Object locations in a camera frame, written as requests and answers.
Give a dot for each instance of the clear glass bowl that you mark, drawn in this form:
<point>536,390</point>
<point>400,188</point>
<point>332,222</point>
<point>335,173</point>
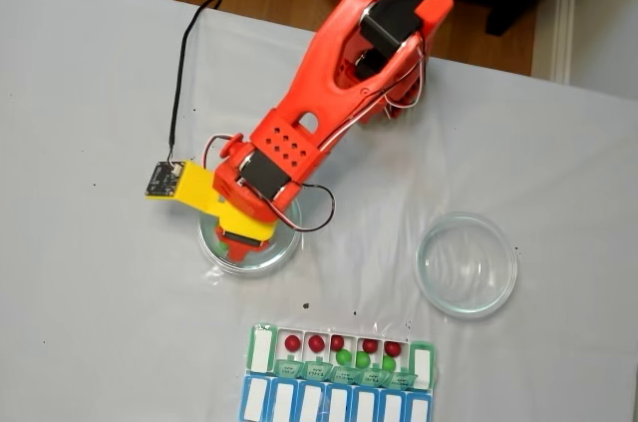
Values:
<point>468,267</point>
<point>279,257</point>

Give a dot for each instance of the camera board on yellow mount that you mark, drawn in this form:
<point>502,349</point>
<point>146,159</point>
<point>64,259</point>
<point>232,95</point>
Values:
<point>162,180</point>

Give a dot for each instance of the white table cloth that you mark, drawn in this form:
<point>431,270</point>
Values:
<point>99,142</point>

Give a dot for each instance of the weekly pill organizer box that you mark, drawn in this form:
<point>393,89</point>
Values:
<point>279,402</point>

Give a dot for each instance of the white door trim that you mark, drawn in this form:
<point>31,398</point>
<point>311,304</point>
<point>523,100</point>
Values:
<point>563,18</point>

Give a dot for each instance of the red pill ball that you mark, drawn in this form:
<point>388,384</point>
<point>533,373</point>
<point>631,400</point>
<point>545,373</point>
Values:
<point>337,342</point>
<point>316,342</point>
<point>393,348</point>
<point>292,342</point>
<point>369,345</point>

